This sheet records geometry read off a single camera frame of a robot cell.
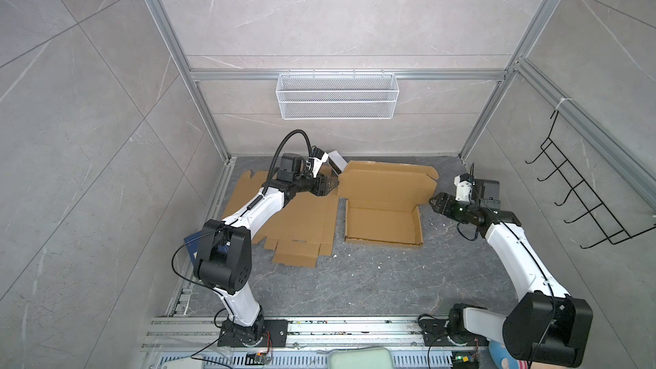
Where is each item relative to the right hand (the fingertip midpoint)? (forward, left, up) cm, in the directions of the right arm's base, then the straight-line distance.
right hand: (438, 200), depth 85 cm
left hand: (+9, +36, +4) cm, 37 cm away
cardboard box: (+6, +17, -9) cm, 20 cm away
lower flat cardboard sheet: (-3, +48, -15) cm, 51 cm away
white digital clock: (+27, +34, -9) cm, 44 cm away
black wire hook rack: (-15, -32, +15) cm, 38 cm away
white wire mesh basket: (+42, +33, +15) cm, 55 cm away
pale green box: (-42, +29, -13) cm, 53 cm away
